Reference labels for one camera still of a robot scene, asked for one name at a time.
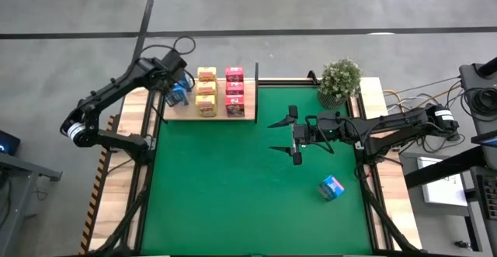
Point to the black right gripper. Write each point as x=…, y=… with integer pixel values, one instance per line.
x=304, y=134

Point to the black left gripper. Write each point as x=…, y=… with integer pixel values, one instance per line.
x=163, y=70

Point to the yellow Corn Pops cereal box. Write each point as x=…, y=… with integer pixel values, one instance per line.
x=206, y=105
x=206, y=73
x=206, y=88

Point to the red Froot Loops cereal box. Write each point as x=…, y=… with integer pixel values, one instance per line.
x=234, y=73
x=234, y=88
x=235, y=106

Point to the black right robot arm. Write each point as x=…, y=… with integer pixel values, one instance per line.
x=388, y=127

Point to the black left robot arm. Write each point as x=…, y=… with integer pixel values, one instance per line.
x=108, y=88

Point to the potted plant ribbed grey pot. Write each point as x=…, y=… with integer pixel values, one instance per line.
x=341, y=78

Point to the yellow black hazard tape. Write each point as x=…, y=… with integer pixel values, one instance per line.
x=93, y=210

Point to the black diagonal beam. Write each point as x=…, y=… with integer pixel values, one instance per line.
x=442, y=167

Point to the white board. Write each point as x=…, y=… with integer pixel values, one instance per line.
x=442, y=187

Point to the black monitor blue light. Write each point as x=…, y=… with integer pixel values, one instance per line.
x=7, y=142

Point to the grey metal desk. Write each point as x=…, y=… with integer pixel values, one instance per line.
x=19, y=187

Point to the black equipment stand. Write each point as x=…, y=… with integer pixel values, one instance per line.
x=470, y=78

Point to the black laptop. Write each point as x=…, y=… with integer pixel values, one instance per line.
x=485, y=139

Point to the small black connector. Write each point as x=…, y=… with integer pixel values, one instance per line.
x=462, y=244

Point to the black keyboard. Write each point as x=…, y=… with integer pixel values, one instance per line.
x=490, y=196

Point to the black aluminium table frame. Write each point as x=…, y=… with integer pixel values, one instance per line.
x=287, y=83

